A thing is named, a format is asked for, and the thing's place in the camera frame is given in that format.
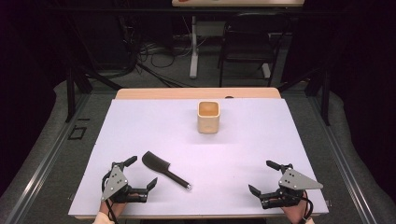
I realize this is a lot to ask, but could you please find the aluminium floor rail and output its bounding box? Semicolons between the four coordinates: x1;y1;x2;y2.
306;96;378;224
3;92;92;224

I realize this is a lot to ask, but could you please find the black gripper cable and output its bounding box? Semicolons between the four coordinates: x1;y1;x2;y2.
298;190;314;224
101;171;120;224

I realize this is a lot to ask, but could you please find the black spatula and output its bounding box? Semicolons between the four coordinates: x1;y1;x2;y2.
141;150;192;190

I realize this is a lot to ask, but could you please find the black folding chair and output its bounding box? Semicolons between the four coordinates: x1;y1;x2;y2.
217;12;292;89

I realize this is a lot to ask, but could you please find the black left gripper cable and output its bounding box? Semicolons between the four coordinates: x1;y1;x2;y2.
101;171;120;224

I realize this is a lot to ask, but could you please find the bundle of floor cables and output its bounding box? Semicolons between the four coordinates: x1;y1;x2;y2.
122;15;195;89

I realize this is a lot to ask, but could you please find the black metal stand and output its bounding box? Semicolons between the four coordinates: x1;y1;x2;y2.
278;66;332;127
64;60;123;123

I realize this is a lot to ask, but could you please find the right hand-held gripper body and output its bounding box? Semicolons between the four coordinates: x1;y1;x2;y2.
260;162;324;210

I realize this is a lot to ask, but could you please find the person's right hand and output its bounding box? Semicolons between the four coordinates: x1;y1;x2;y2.
280;190;310;224

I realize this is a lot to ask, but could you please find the white desk leg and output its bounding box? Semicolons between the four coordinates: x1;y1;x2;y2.
189;15;200;79
261;62;272;79

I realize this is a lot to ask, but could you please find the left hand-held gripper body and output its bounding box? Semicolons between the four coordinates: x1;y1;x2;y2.
100;161;149;204

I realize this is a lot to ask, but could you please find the beige square cup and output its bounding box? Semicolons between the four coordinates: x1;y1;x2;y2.
197;100;221;135

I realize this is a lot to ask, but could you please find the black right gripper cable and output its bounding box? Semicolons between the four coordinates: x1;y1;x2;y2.
298;190;314;224

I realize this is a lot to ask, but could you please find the person's left hand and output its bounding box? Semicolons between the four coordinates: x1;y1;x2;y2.
98;192;139;219

